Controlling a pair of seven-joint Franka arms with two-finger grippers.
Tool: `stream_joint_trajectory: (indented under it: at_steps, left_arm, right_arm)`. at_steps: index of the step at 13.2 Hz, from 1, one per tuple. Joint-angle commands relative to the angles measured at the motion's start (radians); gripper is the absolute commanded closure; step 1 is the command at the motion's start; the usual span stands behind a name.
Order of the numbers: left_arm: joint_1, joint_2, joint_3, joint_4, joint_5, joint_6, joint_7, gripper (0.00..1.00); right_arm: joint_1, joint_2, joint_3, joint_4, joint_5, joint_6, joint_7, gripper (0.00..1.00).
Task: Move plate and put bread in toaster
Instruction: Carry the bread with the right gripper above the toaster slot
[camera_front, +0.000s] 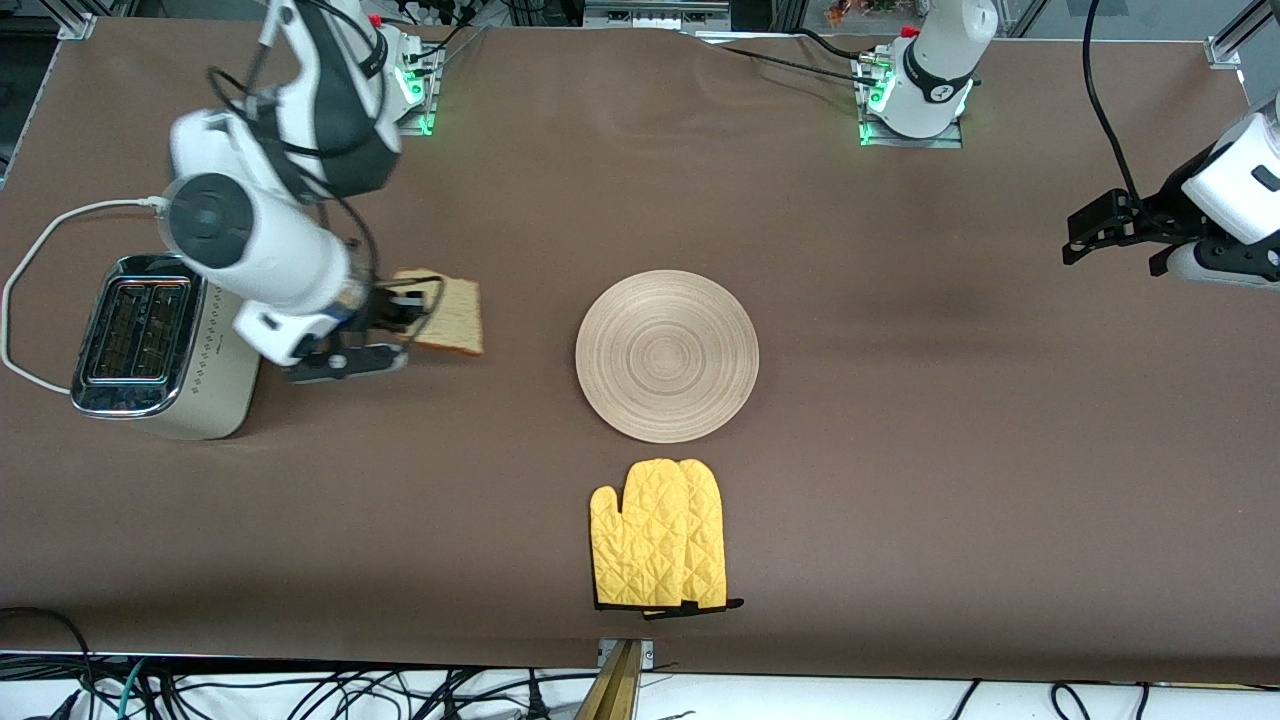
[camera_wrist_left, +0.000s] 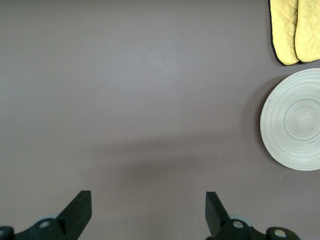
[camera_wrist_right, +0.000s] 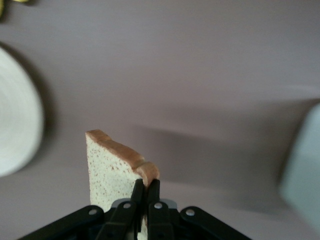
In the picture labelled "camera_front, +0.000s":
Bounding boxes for brown bread slice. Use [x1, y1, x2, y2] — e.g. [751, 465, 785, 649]
[393, 268, 485, 358]

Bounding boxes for round wooden plate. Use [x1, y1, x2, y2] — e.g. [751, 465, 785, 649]
[575, 270, 761, 444]

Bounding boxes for beige chrome two-slot toaster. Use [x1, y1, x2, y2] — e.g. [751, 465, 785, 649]
[70, 253, 264, 441]

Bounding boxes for orange background object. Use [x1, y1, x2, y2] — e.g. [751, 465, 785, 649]
[825, 0, 901, 27]

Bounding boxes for yellow quilted oven mitt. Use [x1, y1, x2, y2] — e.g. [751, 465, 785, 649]
[589, 459, 701, 613]
[672, 458, 746, 616]

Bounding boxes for brass coloured bar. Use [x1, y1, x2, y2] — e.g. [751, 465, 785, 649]
[575, 640, 643, 720]

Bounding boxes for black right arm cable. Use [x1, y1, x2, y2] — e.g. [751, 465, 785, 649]
[205, 0, 387, 303]

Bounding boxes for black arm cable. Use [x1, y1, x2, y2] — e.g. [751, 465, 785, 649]
[205, 0, 387, 303]
[1083, 0, 1147, 203]

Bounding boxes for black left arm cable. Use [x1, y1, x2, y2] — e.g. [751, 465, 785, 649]
[1083, 0, 1147, 203]

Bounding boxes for white toaster power cord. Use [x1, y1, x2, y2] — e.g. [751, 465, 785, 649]
[0, 197, 174, 395]

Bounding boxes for black base connector cables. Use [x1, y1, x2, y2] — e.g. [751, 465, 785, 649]
[395, 0, 491, 77]

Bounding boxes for black cable on table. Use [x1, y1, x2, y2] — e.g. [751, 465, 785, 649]
[795, 28, 881, 63]
[715, 45, 886, 87]

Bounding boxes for tangled black cable bundle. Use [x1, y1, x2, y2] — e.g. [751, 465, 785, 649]
[100, 662, 561, 720]

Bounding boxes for looped black floor cable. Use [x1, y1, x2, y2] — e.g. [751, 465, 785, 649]
[0, 606, 97, 720]

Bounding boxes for teal cable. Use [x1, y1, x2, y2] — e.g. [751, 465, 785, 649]
[95, 658, 151, 720]

